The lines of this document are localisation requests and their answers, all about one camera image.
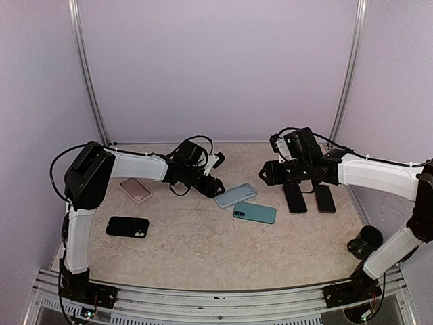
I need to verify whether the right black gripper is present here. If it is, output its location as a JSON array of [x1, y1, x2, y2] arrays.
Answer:
[[260, 157, 311, 185]]

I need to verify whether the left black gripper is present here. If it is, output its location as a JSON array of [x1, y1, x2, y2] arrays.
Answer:
[[183, 165, 226, 198]]

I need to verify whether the light blue phone case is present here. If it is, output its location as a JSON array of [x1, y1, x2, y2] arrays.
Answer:
[[214, 183, 257, 209]]

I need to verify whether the teal green phone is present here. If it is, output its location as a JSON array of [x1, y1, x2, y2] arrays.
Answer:
[[233, 202, 277, 225]]

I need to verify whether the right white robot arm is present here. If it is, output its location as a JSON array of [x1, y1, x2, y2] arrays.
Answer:
[[258, 127, 432, 301]]

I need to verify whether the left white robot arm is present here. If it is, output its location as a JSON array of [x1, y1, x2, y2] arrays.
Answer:
[[60, 139, 225, 301]]

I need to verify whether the black phone silver edge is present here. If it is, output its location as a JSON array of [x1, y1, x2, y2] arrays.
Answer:
[[282, 183, 307, 215]]

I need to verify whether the black phone red edge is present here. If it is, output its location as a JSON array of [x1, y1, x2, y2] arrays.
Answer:
[[315, 185, 336, 214]]

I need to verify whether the pink clear phone case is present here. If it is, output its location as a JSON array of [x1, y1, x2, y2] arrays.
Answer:
[[119, 178, 152, 205]]

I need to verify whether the black phone case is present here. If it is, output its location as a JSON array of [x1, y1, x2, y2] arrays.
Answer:
[[106, 216, 150, 239]]

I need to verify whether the dark green mug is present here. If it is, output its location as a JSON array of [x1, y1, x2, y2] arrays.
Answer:
[[346, 225, 384, 261]]

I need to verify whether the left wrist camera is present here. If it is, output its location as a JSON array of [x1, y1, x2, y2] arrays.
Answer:
[[203, 152, 225, 176]]

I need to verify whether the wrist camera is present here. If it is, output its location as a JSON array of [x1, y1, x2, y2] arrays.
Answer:
[[203, 152, 225, 176], [269, 133, 289, 163]]

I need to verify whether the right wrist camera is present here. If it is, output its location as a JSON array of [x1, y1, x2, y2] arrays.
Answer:
[[269, 133, 289, 163]]

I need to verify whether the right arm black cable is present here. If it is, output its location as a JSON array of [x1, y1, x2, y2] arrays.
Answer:
[[273, 127, 433, 196]]

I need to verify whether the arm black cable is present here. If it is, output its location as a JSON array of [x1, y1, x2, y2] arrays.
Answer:
[[273, 127, 433, 196], [49, 135, 214, 204]]

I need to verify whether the right aluminium frame post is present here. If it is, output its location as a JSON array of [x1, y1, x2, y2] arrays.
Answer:
[[329, 0, 368, 142]]

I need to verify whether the aluminium frame post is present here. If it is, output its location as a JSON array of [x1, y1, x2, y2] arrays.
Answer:
[[67, 0, 110, 145], [329, 0, 368, 142]]

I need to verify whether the front aluminium rail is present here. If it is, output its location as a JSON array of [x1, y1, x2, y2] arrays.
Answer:
[[32, 269, 415, 325]]

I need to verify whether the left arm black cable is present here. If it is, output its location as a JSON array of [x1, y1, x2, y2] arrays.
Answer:
[[49, 135, 214, 204]]

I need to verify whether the left aluminium frame post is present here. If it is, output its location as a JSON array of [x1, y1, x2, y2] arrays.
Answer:
[[67, 0, 110, 145]]

